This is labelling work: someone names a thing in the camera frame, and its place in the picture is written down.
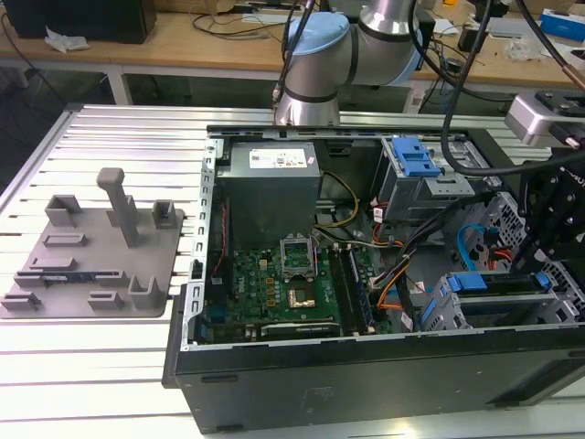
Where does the metal disk bay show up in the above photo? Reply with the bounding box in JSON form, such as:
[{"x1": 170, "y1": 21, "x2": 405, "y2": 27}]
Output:
[{"x1": 420, "y1": 191, "x2": 585, "y2": 330}]

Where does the black RAM slot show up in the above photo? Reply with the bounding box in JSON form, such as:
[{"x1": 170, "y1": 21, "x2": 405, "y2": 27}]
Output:
[
  {"x1": 343, "y1": 245, "x2": 371, "y2": 335},
  {"x1": 335, "y1": 245, "x2": 363, "y2": 337},
  {"x1": 328, "y1": 245, "x2": 356, "y2": 337}
]

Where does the metal drive cage blue latch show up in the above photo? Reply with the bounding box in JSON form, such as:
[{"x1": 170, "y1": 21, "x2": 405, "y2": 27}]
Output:
[{"x1": 378, "y1": 135, "x2": 474, "y2": 223}]

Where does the blue and white box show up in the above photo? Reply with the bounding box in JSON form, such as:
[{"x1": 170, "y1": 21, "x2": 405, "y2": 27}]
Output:
[{"x1": 537, "y1": 7, "x2": 585, "y2": 46}]

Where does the small black box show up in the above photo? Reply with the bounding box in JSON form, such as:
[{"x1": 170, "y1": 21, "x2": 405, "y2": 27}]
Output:
[{"x1": 458, "y1": 25, "x2": 489, "y2": 52}]

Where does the black open PC case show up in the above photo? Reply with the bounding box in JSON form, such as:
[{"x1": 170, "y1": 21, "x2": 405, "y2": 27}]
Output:
[{"x1": 162, "y1": 123, "x2": 585, "y2": 434}]

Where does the metal socket cover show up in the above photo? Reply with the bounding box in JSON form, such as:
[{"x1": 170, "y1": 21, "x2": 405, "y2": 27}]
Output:
[{"x1": 279, "y1": 231, "x2": 317, "y2": 280}]

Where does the CPU socket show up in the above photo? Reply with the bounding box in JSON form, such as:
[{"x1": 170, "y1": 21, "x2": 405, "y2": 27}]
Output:
[{"x1": 286, "y1": 282, "x2": 322, "y2": 313}]

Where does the black graphics card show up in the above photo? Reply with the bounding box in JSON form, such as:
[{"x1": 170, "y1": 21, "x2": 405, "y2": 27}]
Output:
[{"x1": 260, "y1": 321, "x2": 343, "y2": 340}]

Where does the grey power supply unit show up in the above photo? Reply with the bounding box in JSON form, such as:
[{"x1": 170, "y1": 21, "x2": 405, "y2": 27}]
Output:
[{"x1": 216, "y1": 139, "x2": 322, "y2": 251}]

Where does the green motherboard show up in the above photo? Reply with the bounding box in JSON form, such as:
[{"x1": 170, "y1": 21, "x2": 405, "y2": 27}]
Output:
[{"x1": 200, "y1": 244, "x2": 383, "y2": 344}]

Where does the black case fan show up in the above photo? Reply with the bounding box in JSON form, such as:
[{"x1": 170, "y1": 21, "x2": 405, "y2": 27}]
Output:
[{"x1": 207, "y1": 191, "x2": 234, "y2": 289}]

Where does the wooden desk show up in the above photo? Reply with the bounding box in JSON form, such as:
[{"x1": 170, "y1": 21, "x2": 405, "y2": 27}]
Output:
[{"x1": 0, "y1": 0, "x2": 585, "y2": 109}]

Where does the grey parts rack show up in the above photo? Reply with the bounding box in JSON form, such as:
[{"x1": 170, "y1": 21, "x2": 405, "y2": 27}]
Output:
[{"x1": 0, "y1": 166, "x2": 187, "y2": 321}]

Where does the large black box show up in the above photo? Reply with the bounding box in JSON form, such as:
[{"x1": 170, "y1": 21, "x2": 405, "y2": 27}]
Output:
[{"x1": 2, "y1": 0, "x2": 157, "y2": 46}]

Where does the crumpled white paper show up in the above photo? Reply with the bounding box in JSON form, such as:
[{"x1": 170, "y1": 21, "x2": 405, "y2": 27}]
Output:
[{"x1": 43, "y1": 26, "x2": 91, "y2": 52}]

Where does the orange flat disk wire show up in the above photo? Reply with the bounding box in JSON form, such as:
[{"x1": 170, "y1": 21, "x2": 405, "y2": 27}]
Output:
[{"x1": 486, "y1": 246, "x2": 514, "y2": 272}]

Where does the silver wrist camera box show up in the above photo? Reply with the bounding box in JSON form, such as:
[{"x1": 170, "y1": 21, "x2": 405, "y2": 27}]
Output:
[{"x1": 505, "y1": 89, "x2": 585, "y2": 148}]

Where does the blue flat disk wire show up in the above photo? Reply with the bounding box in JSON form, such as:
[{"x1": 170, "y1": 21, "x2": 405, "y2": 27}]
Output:
[{"x1": 456, "y1": 223, "x2": 486, "y2": 274}]

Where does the thick black cable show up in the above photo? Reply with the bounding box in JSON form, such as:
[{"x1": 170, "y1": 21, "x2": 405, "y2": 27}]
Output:
[
  {"x1": 441, "y1": 0, "x2": 557, "y2": 177},
  {"x1": 515, "y1": 0, "x2": 585, "y2": 92}
]

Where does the black cable bundle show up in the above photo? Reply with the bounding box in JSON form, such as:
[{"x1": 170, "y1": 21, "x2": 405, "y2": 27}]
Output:
[{"x1": 395, "y1": 191, "x2": 497, "y2": 330}]

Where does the orange and yellow wire bundle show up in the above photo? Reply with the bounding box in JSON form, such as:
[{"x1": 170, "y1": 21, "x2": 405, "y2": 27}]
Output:
[{"x1": 372, "y1": 262, "x2": 406, "y2": 315}]

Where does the yellow power wire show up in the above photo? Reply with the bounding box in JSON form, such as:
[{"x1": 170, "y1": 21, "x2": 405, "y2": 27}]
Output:
[{"x1": 314, "y1": 170, "x2": 361, "y2": 230}]

